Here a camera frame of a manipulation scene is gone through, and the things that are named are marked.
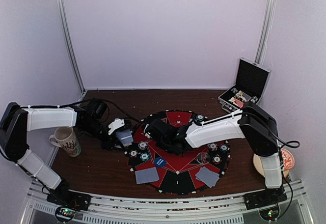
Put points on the aluminium frame post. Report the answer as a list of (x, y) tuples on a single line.
[(268, 18), (69, 45)]

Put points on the dealt blue card seat two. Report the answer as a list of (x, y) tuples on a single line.
[(146, 176)]

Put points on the clear round dealer button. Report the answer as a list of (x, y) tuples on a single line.
[(203, 158)]

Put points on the blue small blind button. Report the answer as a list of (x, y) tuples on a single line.
[(159, 162)]

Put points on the right aluminium frame post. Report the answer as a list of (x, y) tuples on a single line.
[(268, 18)]

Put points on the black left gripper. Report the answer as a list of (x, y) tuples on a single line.
[(111, 140)]

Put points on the round red black poker mat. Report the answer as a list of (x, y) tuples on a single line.
[(178, 176)]

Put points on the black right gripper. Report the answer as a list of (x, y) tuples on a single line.
[(175, 129)]

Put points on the cream floral plate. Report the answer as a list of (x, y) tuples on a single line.
[(258, 165)]

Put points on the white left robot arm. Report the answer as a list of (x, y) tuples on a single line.
[(23, 128)]

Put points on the green chips stack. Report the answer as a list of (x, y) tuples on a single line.
[(223, 148), (199, 118)]

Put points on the black triangular all-in marker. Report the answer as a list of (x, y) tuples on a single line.
[(164, 120)]

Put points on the white floral ceramic mug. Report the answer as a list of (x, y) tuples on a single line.
[(65, 138)]

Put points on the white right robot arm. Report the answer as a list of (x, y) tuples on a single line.
[(250, 122)]

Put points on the dealt blue card seat ten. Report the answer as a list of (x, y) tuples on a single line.
[(201, 172)]

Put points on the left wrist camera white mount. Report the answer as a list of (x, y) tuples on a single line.
[(115, 125)]

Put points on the blue cream chips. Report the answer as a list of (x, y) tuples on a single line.
[(143, 145)]

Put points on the orange patterned small plate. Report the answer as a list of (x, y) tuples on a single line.
[(288, 159)]

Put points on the left aluminium frame post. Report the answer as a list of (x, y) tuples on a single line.
[(69, 45)]

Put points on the aluminium poker case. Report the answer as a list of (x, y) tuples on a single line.
[(250, 84)]

